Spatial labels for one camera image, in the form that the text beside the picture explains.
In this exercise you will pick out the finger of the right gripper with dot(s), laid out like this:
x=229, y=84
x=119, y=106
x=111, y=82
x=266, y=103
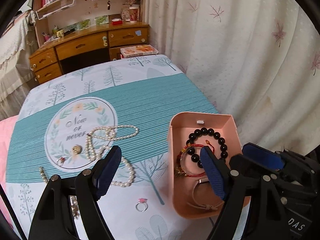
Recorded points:
x=263, y=156
x=249, y=168

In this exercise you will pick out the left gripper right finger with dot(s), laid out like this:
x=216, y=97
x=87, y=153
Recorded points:
x=266, y=215

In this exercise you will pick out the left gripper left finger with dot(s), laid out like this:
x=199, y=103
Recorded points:
x=53, y=218

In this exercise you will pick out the pink jewelry tray box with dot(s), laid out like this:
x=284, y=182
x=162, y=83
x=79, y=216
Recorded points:
x=189, y=189

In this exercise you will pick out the gold comb hair crown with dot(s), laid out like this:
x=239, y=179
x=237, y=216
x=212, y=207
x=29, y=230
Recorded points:
x=74, y=207

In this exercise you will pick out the pearl bar hair clip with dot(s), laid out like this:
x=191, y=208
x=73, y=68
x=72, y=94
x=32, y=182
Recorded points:
x=43, y=174

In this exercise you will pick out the gold round pendant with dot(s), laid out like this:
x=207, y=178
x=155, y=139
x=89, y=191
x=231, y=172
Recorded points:
x=77, y=149

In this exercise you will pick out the tree print teal tablecloth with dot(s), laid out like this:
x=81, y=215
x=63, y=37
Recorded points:
x=140, y=101

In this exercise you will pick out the pink blanket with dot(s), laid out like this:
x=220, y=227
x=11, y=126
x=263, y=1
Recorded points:
x=7, y=127

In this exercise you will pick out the white floral curtain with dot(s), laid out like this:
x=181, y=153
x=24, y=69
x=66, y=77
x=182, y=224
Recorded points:
x=257, y=60

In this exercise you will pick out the lace covered cabinet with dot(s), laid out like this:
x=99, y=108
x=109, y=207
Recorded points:
x=18, y=43

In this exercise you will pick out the wooden desk with drawers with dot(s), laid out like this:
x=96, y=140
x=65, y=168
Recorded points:
x=86, y=47

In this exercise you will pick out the red white cup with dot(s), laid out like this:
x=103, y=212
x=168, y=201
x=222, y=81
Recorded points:
x=134, y=13

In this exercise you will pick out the red small box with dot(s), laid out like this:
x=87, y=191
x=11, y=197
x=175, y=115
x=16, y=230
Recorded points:
x=116, y=21

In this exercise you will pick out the silver ring pink stone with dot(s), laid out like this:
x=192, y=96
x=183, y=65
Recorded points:
x=142, y=205

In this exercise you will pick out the white wire shelf rack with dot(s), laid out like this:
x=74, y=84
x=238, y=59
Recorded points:
x=53, y=7

